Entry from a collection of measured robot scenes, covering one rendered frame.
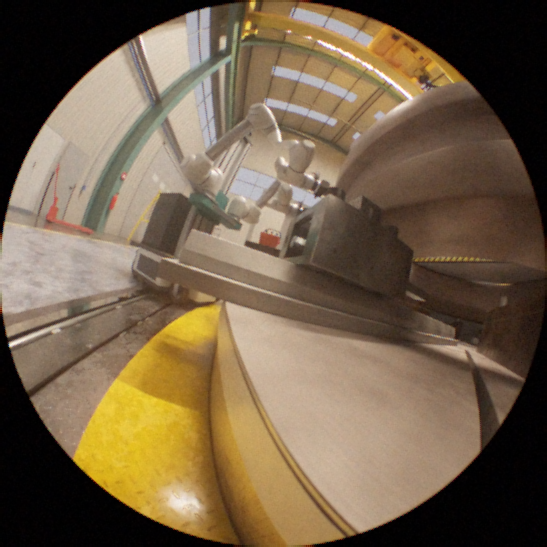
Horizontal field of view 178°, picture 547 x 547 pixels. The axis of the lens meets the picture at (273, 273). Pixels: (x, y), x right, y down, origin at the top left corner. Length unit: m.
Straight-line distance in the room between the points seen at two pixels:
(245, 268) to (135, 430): 0.50
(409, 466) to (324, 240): 0.46
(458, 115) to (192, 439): 1.68
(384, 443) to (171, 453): 0.38
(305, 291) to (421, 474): 0.51
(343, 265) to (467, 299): 4.86
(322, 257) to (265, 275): 0.16
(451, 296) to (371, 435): 5.04
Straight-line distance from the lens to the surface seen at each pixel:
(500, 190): 0.77
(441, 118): 1.32
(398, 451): 0.16
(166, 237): 1.59
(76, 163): 6.89
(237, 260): 0.49
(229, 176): 1.91
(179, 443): 0.46
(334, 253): 0.49
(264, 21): 11.89
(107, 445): 0.46
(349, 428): 0.15
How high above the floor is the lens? 0.40
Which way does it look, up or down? 2 degrees up
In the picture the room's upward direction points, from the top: 18 degrees clockwise
